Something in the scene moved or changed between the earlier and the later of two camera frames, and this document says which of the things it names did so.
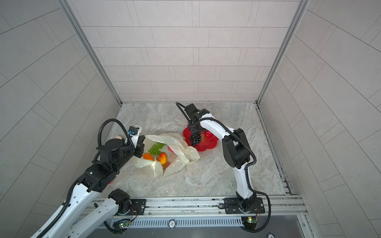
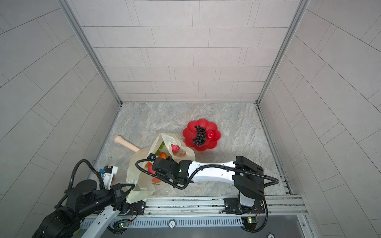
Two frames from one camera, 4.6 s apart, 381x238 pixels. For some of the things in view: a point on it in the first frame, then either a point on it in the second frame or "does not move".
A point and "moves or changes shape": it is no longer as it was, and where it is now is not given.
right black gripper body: [194, 127] → [163, 174]
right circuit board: [249, 222] does not move
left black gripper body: [138, 150] → [103, 200]
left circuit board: [124, 224] does not move
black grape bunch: [195, 138] moves or changes shape
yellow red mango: [162, 158] does not move
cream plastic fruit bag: [184, 154] moves or changes shape
